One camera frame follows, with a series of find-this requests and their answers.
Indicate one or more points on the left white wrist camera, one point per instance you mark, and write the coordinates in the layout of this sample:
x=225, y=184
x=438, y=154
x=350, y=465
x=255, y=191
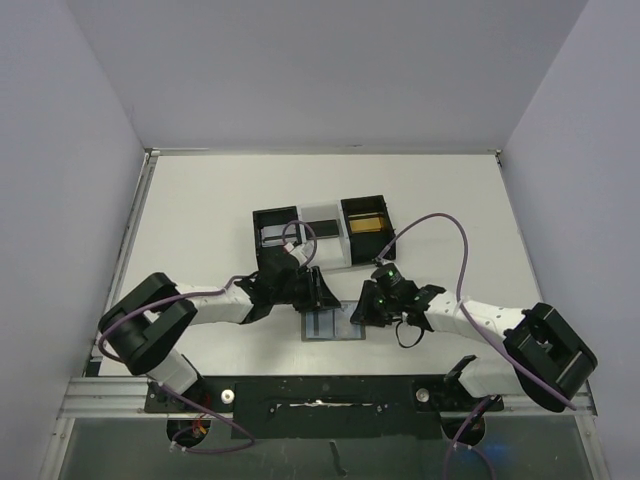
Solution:
x=302, y=252

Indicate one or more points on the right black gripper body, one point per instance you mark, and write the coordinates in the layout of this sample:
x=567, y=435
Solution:
x=373, y=304

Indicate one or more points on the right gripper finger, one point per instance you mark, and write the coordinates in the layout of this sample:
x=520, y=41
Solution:
x=383, y=318
x=364, y=311

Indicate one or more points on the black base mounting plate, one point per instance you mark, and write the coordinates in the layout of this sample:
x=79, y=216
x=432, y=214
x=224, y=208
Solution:
x=336, y=407

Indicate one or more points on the silver card in left bin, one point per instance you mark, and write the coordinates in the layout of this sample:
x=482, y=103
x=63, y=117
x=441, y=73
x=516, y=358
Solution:
x=277, y=235

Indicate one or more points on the aluminium frame rail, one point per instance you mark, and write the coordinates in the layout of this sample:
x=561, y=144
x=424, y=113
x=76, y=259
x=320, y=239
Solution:
x=570, y=393

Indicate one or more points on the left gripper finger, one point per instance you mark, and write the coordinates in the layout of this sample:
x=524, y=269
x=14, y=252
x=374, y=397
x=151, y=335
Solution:
x=316, y=288
x=326, y=299

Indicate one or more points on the black white three-bin tray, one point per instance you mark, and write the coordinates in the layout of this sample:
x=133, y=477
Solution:
x=350, y=232

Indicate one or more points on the black card in middle bin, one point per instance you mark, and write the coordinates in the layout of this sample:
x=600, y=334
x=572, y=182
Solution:
x=325, y=228

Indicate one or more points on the grey leather card holder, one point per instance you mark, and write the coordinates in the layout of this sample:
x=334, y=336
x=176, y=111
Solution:
x=332, y=325

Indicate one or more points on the gold card in right bin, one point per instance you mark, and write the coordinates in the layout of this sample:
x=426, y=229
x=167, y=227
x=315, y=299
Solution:
x=367, y=223

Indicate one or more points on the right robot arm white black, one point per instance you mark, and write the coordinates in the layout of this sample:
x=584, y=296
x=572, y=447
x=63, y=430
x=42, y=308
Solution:
x=542, y=356

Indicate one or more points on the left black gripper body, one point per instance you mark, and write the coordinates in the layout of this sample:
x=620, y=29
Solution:
x=310, y=288

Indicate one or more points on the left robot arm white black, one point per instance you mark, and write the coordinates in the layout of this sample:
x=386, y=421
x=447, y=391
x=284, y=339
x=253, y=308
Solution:
x=141, y=331

